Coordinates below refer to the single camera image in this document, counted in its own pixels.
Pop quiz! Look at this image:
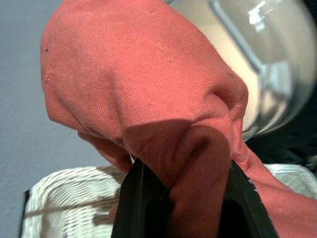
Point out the red cloth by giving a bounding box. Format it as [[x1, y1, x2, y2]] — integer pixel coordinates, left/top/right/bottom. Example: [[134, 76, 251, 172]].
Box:
[[41, 0, 317, 238]]

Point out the pale woven laundry basket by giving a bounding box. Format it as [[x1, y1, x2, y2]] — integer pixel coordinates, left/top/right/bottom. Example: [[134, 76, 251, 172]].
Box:
[[18, 162, 317, 238]]

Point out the grey washing machine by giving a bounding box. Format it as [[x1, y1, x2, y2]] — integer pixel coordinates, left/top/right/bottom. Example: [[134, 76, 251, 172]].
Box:
[[244, 99, 317, 173]]

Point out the round glass washing machine door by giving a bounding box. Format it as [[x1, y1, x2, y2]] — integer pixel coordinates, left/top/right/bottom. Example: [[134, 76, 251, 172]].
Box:
[[170, 0, 317, 141]]

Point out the dark brown basket handle bar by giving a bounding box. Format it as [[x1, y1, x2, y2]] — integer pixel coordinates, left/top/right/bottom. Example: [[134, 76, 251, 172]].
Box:
[[17, 190, 31, 238]]

